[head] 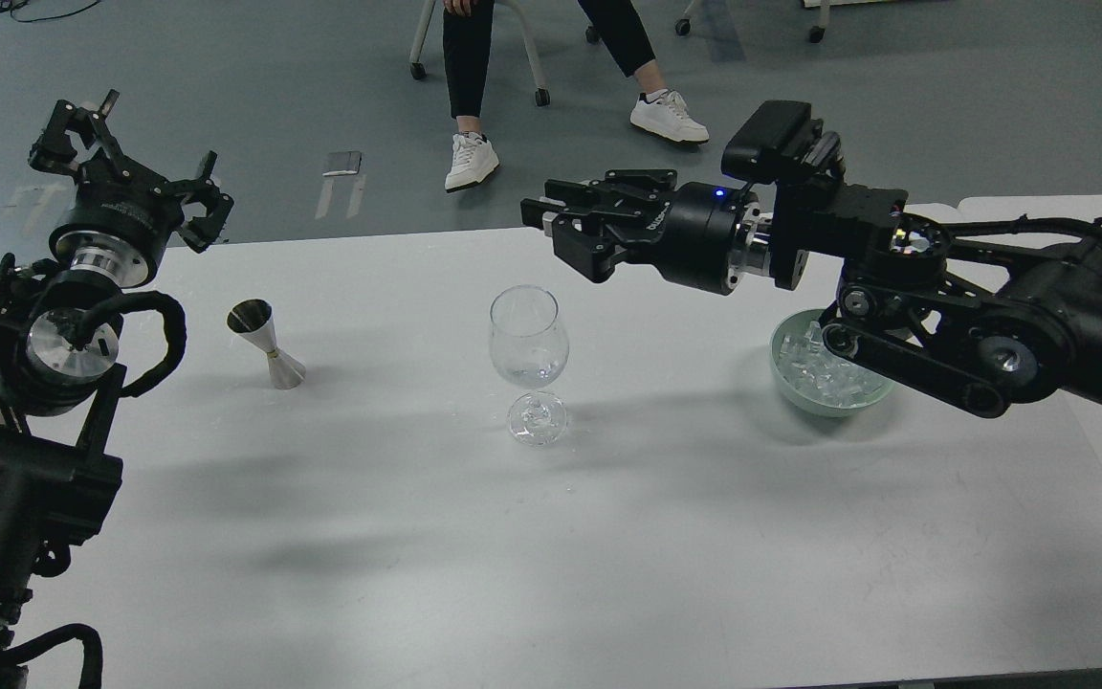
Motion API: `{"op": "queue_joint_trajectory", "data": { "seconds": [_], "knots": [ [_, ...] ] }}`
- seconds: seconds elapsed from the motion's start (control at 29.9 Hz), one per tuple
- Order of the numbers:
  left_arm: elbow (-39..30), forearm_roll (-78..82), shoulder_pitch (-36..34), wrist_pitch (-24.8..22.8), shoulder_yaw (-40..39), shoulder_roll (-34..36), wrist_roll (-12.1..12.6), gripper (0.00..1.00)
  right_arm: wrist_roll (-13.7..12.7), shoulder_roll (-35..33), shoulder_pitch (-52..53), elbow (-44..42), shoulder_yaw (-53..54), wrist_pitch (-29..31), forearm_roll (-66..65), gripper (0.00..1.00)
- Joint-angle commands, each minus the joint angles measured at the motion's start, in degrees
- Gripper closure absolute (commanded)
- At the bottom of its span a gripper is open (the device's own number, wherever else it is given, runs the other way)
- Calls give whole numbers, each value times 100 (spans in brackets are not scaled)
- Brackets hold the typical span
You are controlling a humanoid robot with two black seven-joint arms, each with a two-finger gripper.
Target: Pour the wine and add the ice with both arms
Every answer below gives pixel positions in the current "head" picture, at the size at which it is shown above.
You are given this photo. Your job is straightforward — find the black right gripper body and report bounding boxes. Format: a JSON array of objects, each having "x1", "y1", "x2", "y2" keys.
[{"x1": 647, "y1": 182, "x2": 771, "y2": 297}]

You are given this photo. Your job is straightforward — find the seated person legs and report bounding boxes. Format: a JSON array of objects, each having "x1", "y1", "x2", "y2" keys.
[{"x1": 441, "y1": 0, "x2": 710, "y2": 194}]

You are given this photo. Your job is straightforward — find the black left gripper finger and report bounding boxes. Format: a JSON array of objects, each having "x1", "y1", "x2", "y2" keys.
[
  {"x1": 28, "y1": 90, "x2": 145, "y2": 192},
  {"x1": 168, "y1": 151, "x2": 233, "y2": 254}
]

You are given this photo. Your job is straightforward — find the white rolling chair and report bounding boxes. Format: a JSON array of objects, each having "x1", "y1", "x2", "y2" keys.
[{"x1": 407, "y1": 1, "x2": 551, "y2": 106}]

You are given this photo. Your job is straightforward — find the pile of ice cubes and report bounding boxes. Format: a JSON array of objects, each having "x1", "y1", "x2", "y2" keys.
[{"x1": 773, "y1": 317, "x2": 892, "y2": 410}]

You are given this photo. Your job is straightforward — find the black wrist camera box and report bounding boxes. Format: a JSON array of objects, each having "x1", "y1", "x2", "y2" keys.
[{"x1": 720, "y1": 100, "x2": 846, "y2": 185}]

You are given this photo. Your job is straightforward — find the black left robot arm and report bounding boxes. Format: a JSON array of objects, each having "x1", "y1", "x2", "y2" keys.
[{"x1": 0, "y1": 91, "x2": 233, "y2": 688}]

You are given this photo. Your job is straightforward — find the green bowl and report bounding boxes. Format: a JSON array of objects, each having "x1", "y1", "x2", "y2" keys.
[{"x1": 768, "y1": 309, "x2": 895, "y2": 418}]

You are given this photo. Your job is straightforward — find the grey floor tape patch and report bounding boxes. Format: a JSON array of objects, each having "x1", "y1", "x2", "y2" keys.
[{"x1": 320, "y1": 151, "x2": 363, "y2": 177}]

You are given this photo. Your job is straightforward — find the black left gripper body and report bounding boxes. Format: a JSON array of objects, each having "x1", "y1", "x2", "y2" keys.
[{"x1": 48, "y1": 168, "x2": 197, "y2": 289}]

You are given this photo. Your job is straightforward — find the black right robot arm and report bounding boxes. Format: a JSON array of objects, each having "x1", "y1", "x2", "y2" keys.
[{"x1": 521, "y1": 170, "x2": 1102, "y2": 418}]

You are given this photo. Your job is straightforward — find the clear wine glass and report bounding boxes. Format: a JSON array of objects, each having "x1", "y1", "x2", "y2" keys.
[{"x1": 489, "y1": 284, "x2": 570, "y2": 448}]

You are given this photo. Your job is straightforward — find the steel cocktail jigger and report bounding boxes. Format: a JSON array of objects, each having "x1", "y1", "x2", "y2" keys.
[{"x1": 226, "y1": 300, "x2": 306, "y2": 389}]

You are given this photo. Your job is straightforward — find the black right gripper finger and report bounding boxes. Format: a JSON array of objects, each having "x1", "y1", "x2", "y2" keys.
[
  {"x1": 520, "y1": 168, "x2": 678, "y2": 232},
  {"x1": 547, "y1": 211, "x2": 665, "y2": 283}
]

